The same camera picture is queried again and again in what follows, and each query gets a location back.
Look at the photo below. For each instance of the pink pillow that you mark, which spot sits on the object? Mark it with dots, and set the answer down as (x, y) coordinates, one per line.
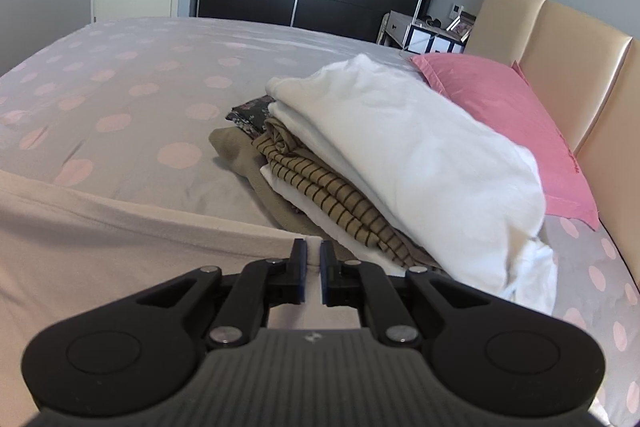
(500, 107)

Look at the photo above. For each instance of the beige padded headboard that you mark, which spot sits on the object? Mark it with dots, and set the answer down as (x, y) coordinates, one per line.
(565, 57)

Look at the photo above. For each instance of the thin white folded garment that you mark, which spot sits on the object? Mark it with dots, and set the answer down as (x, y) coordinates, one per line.
(320, 219)

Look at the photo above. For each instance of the dark floral folded garment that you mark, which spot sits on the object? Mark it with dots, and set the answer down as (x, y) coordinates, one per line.
(250, 112)

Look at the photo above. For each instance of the khaki folded garment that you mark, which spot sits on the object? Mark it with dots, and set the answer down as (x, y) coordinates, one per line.
(240, 157)

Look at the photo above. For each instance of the grey pink-dotted bedspread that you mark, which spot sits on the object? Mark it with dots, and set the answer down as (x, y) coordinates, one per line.
(150, 82)

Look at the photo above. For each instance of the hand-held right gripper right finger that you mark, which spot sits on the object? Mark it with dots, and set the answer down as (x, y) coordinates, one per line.
(326, 272)

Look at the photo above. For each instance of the small photo frame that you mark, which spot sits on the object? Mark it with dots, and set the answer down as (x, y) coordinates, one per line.
(462, 26)

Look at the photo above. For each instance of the brown striped folded garment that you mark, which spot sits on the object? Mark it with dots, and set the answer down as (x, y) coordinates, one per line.
(310, 177)

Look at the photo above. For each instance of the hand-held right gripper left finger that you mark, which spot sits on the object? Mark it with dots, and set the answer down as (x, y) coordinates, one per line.
(300, 272)

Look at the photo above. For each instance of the cream long-sleeve shirt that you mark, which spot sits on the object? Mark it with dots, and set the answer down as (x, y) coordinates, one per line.
(100, 232)

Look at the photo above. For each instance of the large white folded garment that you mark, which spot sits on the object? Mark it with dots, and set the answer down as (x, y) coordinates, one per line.
(400, 147)

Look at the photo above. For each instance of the white nightstand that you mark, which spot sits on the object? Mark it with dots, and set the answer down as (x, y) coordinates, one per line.
(400, 29)

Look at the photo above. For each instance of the white wall switch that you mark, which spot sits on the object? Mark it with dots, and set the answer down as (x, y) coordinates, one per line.
(456, 9)

